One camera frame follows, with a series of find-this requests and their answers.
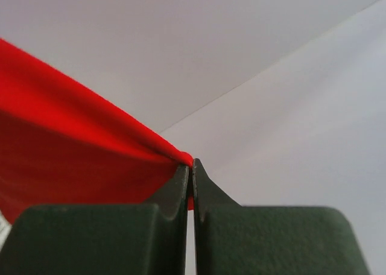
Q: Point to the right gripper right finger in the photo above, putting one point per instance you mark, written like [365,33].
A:
[235,239]

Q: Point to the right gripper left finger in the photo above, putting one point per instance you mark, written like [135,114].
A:
[146,238]

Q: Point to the red t-shirt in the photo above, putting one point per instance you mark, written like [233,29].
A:
[62,143]

